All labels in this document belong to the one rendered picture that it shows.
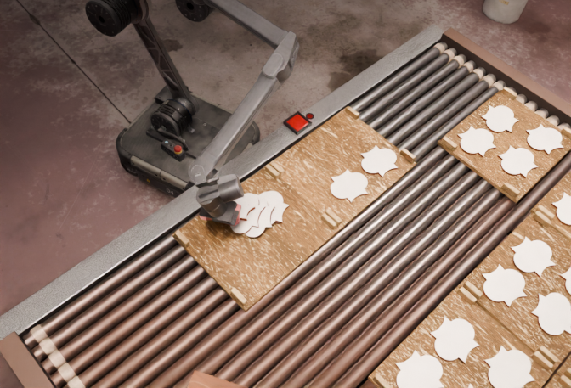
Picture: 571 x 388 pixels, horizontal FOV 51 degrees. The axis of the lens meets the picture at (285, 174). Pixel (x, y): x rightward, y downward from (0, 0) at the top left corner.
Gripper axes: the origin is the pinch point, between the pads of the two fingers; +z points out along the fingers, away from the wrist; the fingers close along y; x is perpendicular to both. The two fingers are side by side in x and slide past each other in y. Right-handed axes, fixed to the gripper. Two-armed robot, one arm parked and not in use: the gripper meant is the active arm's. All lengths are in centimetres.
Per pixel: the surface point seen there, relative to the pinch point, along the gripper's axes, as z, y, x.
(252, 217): 7.5, -5.0, -4.2
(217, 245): 6.5, 3.2, 7.3
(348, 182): 22.5, -29.0, -27.5
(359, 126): 30, -26, -54
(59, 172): 86, 137, -31
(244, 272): 7.3, -7.8, 13.3
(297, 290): 12.6, -24.3, 14.2
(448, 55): 51, -50, -103
